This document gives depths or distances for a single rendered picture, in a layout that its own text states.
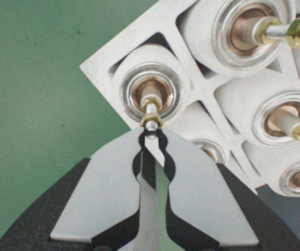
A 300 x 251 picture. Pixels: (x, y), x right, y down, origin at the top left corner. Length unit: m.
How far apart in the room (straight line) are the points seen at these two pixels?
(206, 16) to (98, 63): 0.16
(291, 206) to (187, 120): 0.44
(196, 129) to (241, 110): 0.06
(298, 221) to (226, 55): 0.50
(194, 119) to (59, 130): 0.42
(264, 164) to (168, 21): 0.26
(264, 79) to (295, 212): 0.43
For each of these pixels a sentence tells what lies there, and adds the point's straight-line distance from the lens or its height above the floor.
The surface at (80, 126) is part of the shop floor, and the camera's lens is 0.55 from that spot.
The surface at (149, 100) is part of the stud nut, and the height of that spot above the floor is 0.29.
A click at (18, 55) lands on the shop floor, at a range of 0.55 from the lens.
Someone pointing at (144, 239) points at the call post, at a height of 0.28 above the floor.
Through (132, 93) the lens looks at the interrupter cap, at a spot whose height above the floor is 0.25.
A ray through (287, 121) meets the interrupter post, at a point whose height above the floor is 0.27.
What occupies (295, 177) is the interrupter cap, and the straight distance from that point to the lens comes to 0.36.
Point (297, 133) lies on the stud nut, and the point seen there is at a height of 0.29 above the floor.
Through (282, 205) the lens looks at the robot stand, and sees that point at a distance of 0.65.
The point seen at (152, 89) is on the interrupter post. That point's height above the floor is 0.26.
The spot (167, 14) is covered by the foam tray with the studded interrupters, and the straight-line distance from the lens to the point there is 0.28.
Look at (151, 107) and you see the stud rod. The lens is 0.17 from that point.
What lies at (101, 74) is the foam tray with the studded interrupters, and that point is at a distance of 0.29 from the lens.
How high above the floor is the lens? 0.45
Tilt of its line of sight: 62 degrees down
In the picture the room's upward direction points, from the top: 180 degrees counter-clockwise
